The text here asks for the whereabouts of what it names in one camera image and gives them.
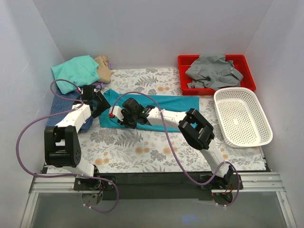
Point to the lavender folded garment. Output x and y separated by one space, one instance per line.
101 85

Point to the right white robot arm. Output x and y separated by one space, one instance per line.
196 130

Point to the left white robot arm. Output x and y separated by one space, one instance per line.
62 147

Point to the mint green folded shirt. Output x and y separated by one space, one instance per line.
79 70

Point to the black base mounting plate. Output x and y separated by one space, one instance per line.
156 185

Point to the beige folded garment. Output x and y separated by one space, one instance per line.
104 72

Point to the red plastic tray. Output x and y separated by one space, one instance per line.
239 61

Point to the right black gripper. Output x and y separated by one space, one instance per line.
124 118

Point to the teal t shirt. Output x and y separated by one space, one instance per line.
165 113

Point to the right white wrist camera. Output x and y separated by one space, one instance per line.
116 112

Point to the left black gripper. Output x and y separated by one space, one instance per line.
102 102

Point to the blue checkered folded shirt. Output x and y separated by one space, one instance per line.
60 105

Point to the grey crumpled shirt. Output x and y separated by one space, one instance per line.
213 71

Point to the floral patterned table mat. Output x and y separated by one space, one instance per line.
133 150

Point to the white perforated plastic basket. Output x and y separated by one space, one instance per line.
241 118

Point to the aluminium frame rail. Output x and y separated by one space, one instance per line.
252 182

